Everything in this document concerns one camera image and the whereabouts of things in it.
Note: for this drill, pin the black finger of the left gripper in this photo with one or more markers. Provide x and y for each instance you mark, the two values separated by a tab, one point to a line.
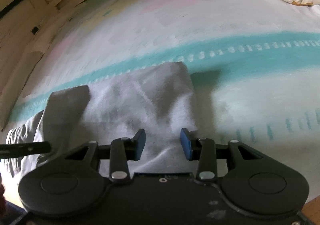
9	151

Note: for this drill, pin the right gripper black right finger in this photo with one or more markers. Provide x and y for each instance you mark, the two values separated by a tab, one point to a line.
207	152

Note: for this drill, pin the grey pants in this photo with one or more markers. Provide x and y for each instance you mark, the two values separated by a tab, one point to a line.
159	99

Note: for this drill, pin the beige wooden headboard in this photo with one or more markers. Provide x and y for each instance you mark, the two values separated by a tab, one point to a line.
27	29

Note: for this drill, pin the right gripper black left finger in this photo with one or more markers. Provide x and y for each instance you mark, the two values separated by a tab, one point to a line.
83	162

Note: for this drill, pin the wooden bedside furniture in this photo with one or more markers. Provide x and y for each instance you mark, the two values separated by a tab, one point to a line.
312	210

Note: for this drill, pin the pastel striped bed blanket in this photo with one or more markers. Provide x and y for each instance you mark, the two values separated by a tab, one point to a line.
254	65

